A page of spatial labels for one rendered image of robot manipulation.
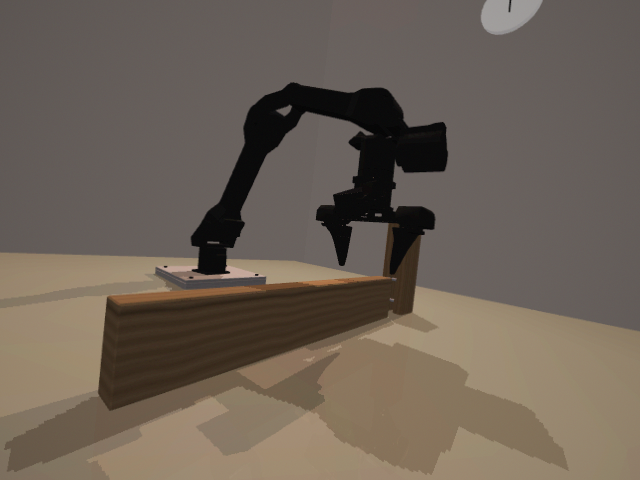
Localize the brown wooden post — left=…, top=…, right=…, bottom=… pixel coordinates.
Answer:
left=383, top=223, right=421, bottom=315

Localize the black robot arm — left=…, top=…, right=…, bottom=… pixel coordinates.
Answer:
left=191, top=82, right=448, bottom=275

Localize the brown wooden board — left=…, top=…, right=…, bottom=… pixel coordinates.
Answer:
left=98, top=276, right=392, bottom=411

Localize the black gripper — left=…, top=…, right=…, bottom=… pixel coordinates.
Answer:
left=316, top=169, right=436, bottom=275

